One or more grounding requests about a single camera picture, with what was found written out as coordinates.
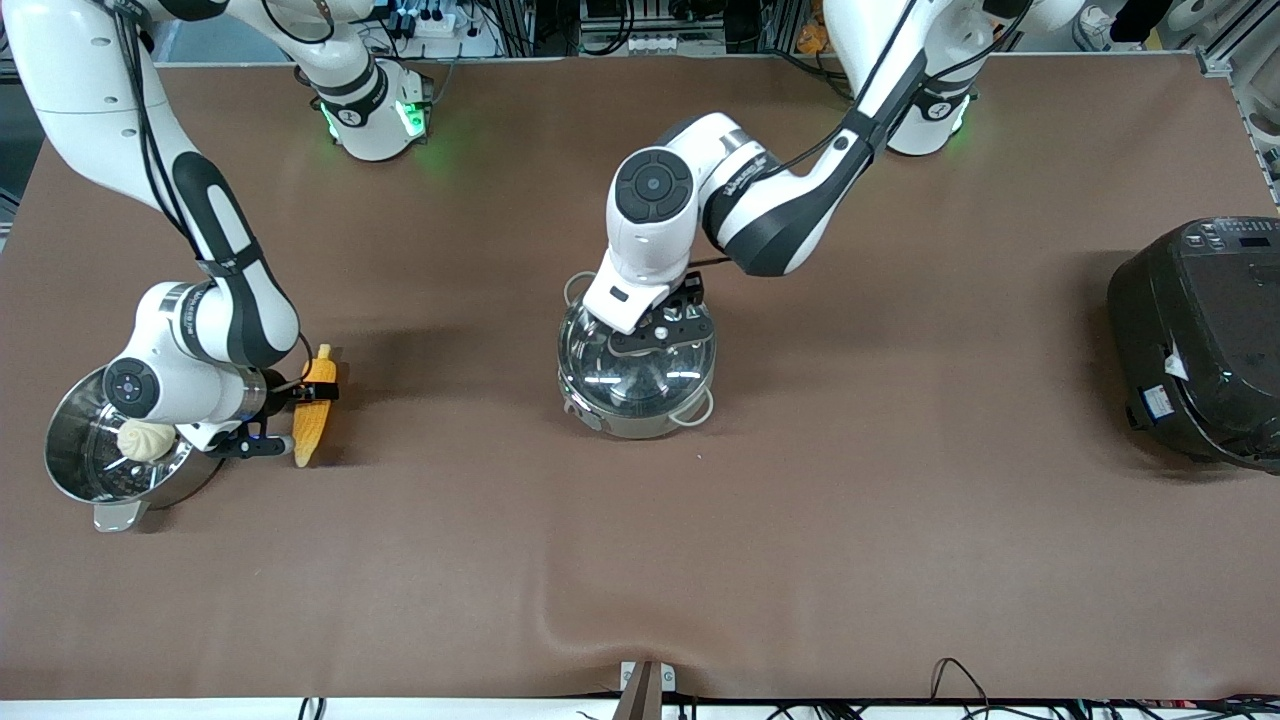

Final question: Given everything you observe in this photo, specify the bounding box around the steel steamer pot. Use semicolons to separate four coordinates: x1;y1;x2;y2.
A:
43;365;227;533

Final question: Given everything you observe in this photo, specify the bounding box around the brown table mat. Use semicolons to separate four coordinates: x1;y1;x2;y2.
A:
0;55;1280;701

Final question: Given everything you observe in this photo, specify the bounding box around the metal clamp bracket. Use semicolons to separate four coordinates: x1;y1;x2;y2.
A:
618;660;677;720

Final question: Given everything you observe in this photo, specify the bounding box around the white power strip with plugs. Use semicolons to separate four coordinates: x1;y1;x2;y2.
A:
390;0;501;58

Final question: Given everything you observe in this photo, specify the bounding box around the steel pot with handles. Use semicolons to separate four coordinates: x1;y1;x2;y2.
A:
557;270;717;440

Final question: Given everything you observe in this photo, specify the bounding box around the glass pot lid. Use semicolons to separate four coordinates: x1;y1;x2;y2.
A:
558;295;717;419

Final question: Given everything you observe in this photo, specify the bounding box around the looped black floor cable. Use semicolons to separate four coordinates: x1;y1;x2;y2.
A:
928;657;993;717

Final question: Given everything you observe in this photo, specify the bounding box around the yellow corn cob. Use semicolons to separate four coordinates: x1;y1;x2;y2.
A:
291;344;338;468

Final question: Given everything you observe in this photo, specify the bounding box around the black rice cooker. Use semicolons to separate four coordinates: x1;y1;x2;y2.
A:
1107;216;1280;473

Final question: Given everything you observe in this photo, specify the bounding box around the white steamed bun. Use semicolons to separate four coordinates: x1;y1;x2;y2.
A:
117;420;179;463

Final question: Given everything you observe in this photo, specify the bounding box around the aluminium frame profile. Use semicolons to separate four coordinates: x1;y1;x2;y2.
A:
1195;0;1280;201

